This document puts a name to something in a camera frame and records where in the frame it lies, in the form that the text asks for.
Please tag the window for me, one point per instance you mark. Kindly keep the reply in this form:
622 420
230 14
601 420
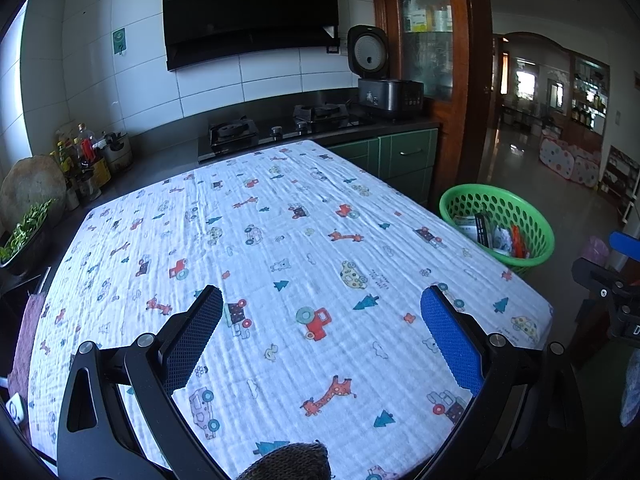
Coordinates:
12 90

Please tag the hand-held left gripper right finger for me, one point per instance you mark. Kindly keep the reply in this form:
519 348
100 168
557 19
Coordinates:
450 340

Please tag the glass display cabinet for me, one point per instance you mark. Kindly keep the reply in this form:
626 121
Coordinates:
590 95

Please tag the maroon cloth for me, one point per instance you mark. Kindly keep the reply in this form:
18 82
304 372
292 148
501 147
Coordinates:
30 335

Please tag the small white gadget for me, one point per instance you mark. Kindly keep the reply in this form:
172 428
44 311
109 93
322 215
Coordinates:
16 409

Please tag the small black pack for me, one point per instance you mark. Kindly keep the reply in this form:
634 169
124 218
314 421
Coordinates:
482 230

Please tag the green base cabinets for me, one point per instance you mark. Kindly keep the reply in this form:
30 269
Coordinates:
410 160

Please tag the wooden glass cabinet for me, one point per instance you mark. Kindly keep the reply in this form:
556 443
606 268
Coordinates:
475 60

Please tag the pink plastic bag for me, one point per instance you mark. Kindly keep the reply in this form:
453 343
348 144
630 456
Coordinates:
595 251

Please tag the black range hood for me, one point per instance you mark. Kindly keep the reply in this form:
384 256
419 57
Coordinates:
250 10

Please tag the black gas stove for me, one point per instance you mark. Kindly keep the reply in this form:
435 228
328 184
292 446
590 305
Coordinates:
265 135

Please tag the round wooden cutting board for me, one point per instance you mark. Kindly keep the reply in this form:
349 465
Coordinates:
30 185

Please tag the person's left hand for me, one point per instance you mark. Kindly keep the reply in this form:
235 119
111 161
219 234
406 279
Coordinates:
290 465

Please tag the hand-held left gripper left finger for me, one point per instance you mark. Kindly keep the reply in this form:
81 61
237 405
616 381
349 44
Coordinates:
195 335

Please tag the green plastic basket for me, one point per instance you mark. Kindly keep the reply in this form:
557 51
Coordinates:
530 230

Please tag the group of condiment bottles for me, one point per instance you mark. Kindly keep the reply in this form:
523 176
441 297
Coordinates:
82 160

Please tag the green wall sticker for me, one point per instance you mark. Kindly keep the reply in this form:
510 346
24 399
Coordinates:
120 41

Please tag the pale blue patterned cloth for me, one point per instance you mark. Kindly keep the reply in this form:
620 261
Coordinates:
631 395

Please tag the bowl of green vegetables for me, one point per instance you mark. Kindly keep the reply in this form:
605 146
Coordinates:
20 235

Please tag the black rice cooker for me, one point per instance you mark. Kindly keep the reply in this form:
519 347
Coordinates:
390 97

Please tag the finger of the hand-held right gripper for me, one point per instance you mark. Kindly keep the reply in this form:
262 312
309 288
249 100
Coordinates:
595 275
625 246

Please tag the polka dot play tent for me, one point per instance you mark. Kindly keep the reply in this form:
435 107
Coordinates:
570 160

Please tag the printed white tablecloth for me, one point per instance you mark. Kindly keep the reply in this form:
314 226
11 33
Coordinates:
280 200

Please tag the white rack shelf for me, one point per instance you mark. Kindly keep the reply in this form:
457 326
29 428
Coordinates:
620 180

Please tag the steel pot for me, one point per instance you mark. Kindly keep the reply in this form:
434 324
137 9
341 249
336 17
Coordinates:
119 155

